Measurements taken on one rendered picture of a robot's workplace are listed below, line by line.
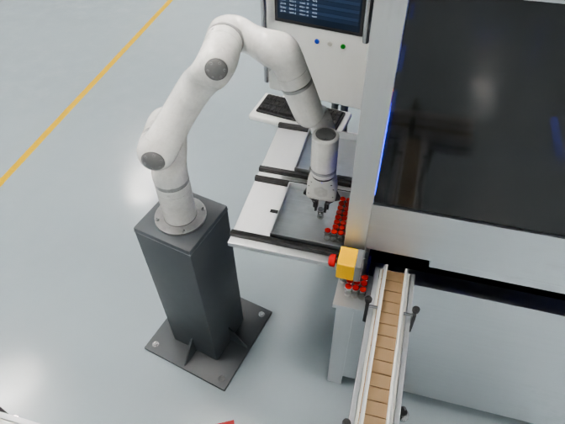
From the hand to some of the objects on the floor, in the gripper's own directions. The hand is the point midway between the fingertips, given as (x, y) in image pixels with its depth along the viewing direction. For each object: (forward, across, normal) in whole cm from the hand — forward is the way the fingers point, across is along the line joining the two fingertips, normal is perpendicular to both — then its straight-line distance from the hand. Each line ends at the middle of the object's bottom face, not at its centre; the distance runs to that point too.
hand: (320, 204), depth 171 cm
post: (+95, -15, +18) cm, 97 cm away
